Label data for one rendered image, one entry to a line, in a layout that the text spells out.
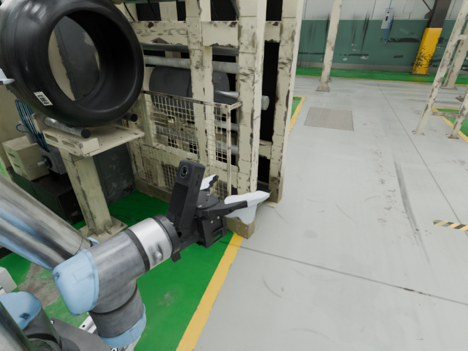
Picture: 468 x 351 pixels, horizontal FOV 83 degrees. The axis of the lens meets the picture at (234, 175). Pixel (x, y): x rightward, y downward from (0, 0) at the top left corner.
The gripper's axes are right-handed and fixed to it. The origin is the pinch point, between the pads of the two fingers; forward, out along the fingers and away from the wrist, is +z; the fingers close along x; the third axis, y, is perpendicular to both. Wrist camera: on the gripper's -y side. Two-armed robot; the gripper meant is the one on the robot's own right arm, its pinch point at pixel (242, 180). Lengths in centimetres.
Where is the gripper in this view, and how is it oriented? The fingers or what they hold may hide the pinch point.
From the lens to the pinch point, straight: 55.8
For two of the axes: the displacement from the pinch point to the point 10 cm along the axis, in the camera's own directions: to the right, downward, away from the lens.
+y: 1.0, 9.0, 4.2
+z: 7.1, -3.6, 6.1
